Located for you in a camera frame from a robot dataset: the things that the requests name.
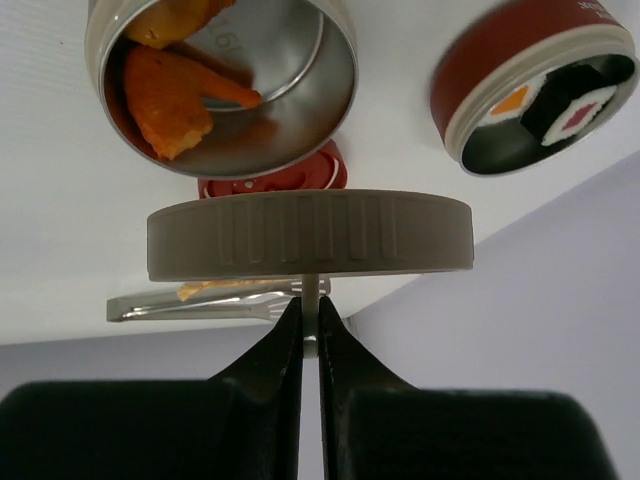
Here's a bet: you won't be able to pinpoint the sushi roll red centre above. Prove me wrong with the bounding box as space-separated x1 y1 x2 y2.
520 64 618 147

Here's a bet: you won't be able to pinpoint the brown round lid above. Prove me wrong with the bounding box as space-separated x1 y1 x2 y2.
147 190 474 282

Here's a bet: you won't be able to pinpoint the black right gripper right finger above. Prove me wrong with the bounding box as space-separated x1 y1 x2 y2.
318 297 618 479

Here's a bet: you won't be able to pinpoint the woven bamboo boat tray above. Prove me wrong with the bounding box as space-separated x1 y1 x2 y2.
177 279 284 301

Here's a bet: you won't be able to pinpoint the sushi roll orange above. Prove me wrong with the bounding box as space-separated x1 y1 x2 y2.
478 74 547 127

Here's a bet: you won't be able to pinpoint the brown fried food piece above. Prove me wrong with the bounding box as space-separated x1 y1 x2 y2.
124 0 236 49

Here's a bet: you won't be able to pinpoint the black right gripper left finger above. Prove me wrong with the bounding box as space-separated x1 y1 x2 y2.
1 299 303 479

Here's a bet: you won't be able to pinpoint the red band metal container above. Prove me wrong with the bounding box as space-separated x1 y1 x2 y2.
430 1 639 176

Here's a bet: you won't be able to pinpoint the orange fried shrimp piece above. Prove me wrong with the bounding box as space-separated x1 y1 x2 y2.
123 45 262 161

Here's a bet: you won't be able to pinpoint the beige band metal container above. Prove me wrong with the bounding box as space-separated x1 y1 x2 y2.
85 1 358 179

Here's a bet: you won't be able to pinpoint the metal tongs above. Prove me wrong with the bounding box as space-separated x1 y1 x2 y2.
106 279 302 323

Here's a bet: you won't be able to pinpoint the red round lid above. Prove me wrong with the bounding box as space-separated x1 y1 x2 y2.
198 140 348 199

